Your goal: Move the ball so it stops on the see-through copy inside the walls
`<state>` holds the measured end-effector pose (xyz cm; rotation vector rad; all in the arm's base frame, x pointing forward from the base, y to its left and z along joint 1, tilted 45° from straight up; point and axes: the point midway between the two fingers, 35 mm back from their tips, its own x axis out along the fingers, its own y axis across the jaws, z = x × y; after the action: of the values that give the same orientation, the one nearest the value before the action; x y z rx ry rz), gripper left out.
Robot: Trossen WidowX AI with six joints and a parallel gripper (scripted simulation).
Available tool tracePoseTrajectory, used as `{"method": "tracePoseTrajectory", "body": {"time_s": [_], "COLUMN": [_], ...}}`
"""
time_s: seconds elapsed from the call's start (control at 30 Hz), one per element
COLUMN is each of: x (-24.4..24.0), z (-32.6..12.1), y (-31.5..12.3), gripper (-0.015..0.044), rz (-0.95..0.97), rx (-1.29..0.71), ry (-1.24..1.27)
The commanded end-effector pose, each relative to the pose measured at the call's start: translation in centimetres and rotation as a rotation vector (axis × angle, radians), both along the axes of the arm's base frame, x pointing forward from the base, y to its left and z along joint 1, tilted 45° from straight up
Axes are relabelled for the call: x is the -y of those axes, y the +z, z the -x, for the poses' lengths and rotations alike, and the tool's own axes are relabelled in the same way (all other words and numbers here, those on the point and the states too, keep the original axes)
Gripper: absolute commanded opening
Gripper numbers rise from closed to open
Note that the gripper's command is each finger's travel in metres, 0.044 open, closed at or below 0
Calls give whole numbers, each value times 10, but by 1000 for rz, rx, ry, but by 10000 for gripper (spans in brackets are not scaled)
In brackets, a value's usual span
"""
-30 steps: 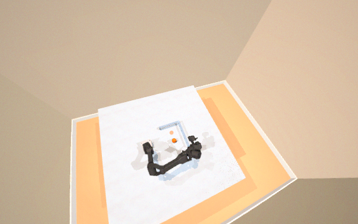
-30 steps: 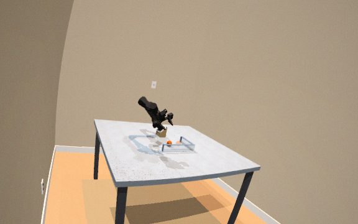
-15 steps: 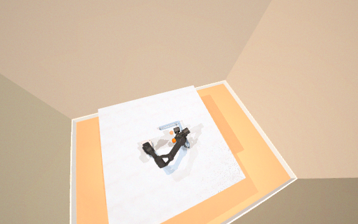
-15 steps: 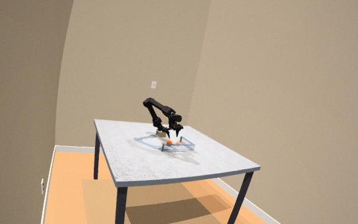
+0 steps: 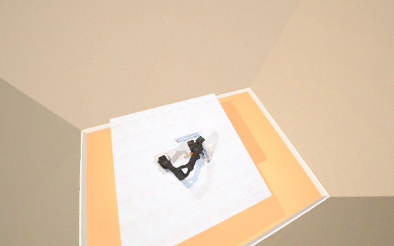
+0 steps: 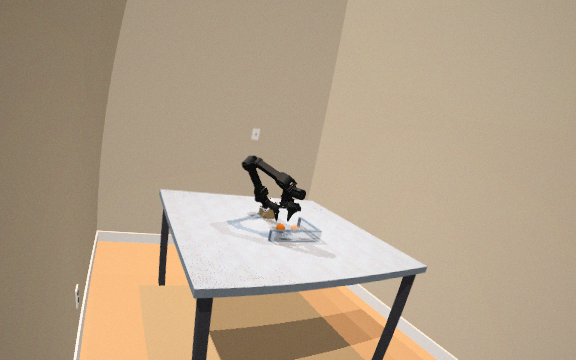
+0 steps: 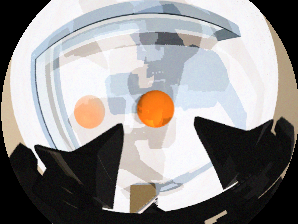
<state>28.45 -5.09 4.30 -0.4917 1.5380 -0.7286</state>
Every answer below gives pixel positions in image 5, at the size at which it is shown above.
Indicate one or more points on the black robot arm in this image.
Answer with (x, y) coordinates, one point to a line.
(197, 149)

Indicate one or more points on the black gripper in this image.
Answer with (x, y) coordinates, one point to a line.
(189, 144)

